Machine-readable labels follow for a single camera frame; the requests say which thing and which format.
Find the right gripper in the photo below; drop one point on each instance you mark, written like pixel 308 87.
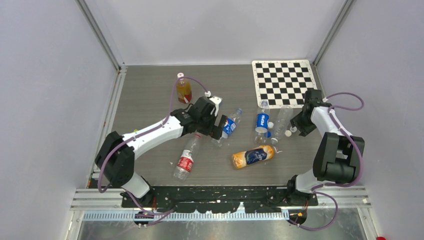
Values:
pixel 304 130

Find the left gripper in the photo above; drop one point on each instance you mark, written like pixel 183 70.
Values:
pixel 216 132

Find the crushed Pepsi bottle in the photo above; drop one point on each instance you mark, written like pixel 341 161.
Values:
pixel 229 127

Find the clear plastic bottle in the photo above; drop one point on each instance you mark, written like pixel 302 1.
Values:
pixel 281 124

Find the red label water bottle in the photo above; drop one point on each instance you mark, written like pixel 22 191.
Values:
pixel 186 161

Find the yellow red label bottle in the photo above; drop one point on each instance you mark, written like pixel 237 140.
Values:
pixel 183 90

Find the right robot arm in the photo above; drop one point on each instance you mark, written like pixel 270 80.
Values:
pixel 339 158

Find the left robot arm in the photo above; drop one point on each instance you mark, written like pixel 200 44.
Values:
pixel 118 153

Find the cream white bottle cap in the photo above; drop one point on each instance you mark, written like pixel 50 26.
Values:
pixel 287 133

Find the orange blue label bottle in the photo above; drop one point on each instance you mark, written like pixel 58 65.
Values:
pixel 253 156

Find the upright Pepsi bottle blue label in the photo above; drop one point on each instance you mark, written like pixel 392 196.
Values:
pixel 261 122

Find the checkerboard calibration mat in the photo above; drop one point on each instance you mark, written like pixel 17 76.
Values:
pixel 282 82

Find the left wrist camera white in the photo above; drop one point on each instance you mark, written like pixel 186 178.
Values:
pixel 216 100

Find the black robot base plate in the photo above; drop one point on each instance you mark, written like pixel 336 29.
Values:
pixel 219 199

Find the aluminium slotted rail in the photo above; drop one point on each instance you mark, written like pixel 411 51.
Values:
pixel 134 215

